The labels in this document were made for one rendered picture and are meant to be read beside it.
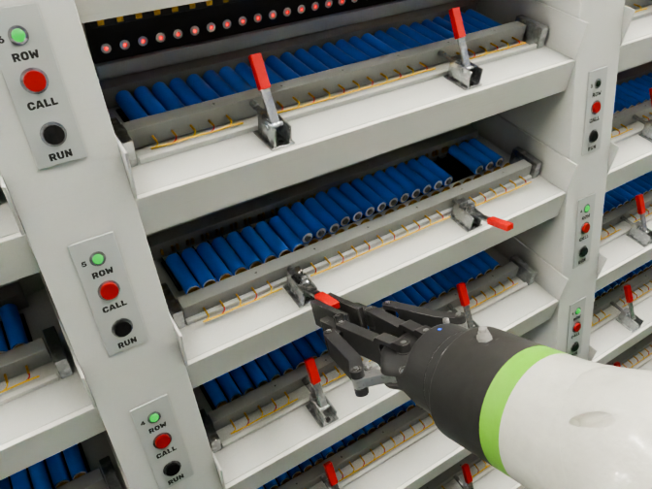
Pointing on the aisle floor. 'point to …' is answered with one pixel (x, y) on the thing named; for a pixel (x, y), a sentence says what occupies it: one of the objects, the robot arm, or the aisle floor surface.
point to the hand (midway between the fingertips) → (338, 315)
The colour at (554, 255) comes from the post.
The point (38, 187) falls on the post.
